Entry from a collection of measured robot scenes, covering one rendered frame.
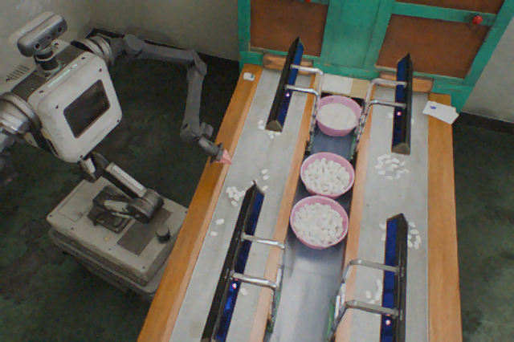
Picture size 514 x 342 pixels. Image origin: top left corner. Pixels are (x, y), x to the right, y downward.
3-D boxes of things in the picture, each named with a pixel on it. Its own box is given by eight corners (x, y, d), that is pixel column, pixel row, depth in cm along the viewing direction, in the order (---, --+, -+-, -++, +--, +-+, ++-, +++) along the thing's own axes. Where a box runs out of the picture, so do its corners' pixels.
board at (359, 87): (312, 90, 253) (312, 88, 252) (316, 74, 262) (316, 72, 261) (369, 99, 249) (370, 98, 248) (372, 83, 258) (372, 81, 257)
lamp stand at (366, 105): (348, 163, 233) (366, 101, 197) (352, 136, 244) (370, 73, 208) (385, 170, 230) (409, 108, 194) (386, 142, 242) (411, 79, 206)
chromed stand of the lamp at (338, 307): (324, 346, 176) (342, 306, 140) (330, 299, 188) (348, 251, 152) (371, 359, 174) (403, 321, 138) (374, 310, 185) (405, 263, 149)
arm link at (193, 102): (185, 70, 220) (199, 59, 213) (194, 75, 223) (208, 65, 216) (177, 140, 198) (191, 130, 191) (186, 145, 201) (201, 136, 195)
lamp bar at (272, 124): (264, 130, 197) (265, 119, 191) (290, 46, 233) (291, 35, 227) (282, 133, 196) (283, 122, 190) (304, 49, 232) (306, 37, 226)
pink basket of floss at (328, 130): (329, 147, 239) (332, 136, 232) (303, 116, 253) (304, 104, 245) (368, 130, 247) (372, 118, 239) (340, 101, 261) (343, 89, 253)
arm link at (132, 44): (188, 57, 224) (200, 46, 218) (196, 81, 222) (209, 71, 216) (111, 45, 190) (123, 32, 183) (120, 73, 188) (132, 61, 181)
